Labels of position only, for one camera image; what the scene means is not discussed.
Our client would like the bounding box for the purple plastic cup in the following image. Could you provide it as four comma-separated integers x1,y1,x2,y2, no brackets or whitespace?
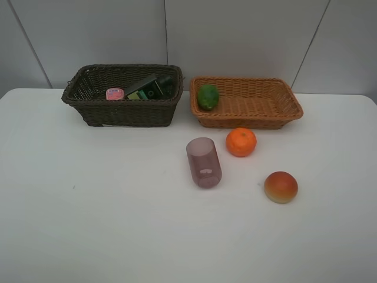
186,137,222,189

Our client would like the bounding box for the orange wicker basket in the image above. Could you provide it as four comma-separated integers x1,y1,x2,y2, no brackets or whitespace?
190,76,303,130

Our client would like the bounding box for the orange mandarin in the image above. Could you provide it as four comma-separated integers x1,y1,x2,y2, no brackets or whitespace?
226,128,257,157

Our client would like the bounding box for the red yellow bun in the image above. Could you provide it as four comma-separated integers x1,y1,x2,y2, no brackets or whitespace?
264,171,298,204

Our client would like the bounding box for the pink tube bottle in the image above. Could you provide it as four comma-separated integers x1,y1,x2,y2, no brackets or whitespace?
105,88,124,101

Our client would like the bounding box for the dark brown wicker basket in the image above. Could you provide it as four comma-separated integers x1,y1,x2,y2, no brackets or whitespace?
62,64,183,127

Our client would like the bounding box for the black green Mentholatum bottle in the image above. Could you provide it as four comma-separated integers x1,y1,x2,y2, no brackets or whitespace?
124,74,173,100

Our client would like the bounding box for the green lime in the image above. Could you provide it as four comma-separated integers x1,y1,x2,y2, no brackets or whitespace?
197,84,220,111

